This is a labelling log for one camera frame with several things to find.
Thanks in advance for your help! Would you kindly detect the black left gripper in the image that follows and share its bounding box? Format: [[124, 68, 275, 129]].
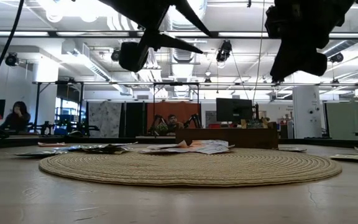
[[99, 0, 213, 55]]

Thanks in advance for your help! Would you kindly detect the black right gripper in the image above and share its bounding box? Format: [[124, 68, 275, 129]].
[[265, 0, 356, 83]]

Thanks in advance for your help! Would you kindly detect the green tea packet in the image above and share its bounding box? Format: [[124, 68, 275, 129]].
[[104, 142, 139, 149], [241, 118, 269, 129], [82, 146, 134, 156], [14, 150, 69, 157]]

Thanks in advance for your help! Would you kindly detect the white orange Tazo tea packet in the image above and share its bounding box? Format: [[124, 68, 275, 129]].
[[174, 139, 196, 150], [140, 144, 183, 154], [194, 145, 231, 156], [191, 139, 236, 149]]

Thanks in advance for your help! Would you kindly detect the brown wooden tea organizer box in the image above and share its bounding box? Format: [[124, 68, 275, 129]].
[[175, 127, 278, 149]]

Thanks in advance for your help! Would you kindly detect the white pillar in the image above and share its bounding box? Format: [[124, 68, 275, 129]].
[[292, 85, 322, 139]]

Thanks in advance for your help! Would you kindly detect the black computer monitor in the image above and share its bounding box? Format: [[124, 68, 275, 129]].
[[216, 97, 254, 123]]

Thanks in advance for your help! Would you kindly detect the pale green partition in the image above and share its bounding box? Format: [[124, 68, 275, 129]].
[[324, 101, 358, 141]]

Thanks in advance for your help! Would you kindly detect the person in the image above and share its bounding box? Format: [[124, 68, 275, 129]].
[[162, 114, 185, 136], [0, 100, 32, 132]]

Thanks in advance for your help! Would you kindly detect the black curtain partition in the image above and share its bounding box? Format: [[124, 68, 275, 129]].
[[119, 101, 148, 138]]

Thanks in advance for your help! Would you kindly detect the grey marbled partition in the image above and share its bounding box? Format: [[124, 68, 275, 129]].
[[87, 100, 122, 138]]

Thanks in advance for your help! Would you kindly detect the round woven straw placemat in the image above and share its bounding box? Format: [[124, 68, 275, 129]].
[[38, 147, 343, 188]]

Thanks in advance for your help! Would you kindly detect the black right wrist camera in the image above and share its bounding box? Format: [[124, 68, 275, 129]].
[[300, 51, 329, 77]]

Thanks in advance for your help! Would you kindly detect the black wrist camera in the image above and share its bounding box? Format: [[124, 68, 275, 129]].
[[300, 51, 329, 77], [119, 42, 150, 73]]

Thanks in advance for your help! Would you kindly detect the silver round ventilation duct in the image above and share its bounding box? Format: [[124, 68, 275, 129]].
[[163, 0, 208, 65]]

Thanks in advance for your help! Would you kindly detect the black overhead camera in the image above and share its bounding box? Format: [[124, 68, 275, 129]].
[[215, 39, 233, 63]]

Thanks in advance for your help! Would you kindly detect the black background rig frame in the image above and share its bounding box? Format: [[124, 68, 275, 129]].
[[152, 82, 200, 138], [32, 80, 85, 138]]

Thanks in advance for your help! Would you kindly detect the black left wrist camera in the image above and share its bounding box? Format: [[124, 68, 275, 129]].
[[119, 42, 150, 73]]

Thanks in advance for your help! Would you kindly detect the orange partition wall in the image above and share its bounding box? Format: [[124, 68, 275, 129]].
[[147, 101, 200, 128]]

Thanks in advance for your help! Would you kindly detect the white rectangular air duct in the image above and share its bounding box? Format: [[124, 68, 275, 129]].
[[61, 43, 134, 96]]

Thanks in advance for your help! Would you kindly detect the black aluminium table frame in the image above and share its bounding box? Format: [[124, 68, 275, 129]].
[[0, 135, 358, 149]]

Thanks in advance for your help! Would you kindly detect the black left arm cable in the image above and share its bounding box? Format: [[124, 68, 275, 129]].
[[0, 0, 25, 101]]

